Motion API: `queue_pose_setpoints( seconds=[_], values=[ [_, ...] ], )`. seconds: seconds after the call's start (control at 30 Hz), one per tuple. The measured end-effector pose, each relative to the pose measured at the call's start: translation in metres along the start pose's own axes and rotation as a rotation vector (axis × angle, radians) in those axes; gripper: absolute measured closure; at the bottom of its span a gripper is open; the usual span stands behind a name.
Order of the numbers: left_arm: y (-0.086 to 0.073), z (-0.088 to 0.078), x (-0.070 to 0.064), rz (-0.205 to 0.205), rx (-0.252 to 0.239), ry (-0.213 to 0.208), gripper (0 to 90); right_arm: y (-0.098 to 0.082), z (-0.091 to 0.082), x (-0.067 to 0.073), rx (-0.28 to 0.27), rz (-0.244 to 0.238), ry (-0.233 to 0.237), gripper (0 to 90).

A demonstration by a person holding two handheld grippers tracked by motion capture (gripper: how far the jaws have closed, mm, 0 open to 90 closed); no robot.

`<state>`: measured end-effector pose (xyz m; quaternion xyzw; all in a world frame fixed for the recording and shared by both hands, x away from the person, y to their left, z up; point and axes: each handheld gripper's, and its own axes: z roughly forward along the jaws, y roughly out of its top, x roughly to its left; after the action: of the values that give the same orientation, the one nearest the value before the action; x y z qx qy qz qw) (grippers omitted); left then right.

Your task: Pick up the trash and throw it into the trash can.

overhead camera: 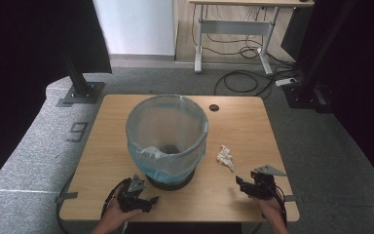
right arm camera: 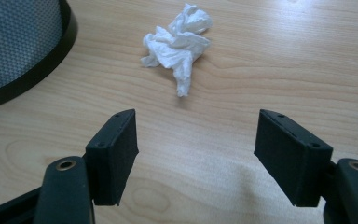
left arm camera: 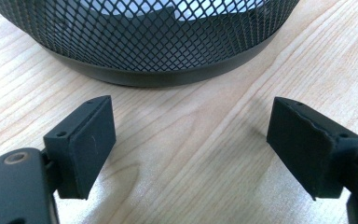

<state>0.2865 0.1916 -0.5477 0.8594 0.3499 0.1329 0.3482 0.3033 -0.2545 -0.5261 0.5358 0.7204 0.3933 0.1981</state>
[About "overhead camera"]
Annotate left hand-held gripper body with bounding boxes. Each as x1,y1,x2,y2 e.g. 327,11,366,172
116,174,153,214

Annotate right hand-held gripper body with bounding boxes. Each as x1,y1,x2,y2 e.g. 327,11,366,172
246,164,287,200

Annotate black trash bin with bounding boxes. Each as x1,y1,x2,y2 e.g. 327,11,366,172
145,167,197,191

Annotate white tissue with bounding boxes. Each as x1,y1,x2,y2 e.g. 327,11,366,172
216,144,236,173

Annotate trash bin with blue bag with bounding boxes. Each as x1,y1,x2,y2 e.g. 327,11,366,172
125,94,209,184

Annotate person's left hand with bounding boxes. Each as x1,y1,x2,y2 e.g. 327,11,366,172
104,192,144,227

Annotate person's right hand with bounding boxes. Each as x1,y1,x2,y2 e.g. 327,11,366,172
254,194,286,222

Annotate white power strip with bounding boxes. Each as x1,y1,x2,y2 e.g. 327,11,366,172
275,77,298,88

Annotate black metal stand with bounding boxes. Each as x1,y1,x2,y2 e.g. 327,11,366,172
59,48,107,105
282,0,358,114

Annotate black curtain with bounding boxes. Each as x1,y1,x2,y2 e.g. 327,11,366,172
0,0,113,196
296,0,374,193

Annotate dark box under desk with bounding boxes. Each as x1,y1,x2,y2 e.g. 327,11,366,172
280,6,308,62

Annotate white panel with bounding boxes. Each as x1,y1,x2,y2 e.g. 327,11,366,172
92,0,179,57

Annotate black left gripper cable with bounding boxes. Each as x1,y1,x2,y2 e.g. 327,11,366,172
100,177,131,219

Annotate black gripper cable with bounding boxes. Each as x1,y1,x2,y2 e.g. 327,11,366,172
100,177,131,219
271,185,288,228

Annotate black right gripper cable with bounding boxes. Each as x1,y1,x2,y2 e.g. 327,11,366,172
271,185,288,228

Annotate black cables on floor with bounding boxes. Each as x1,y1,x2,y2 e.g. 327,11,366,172
213,52,304,99

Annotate black cables under desk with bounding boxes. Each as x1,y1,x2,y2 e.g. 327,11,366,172
191,3,265,60

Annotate white desk frame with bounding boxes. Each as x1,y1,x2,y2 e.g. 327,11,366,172
188,0,316,76

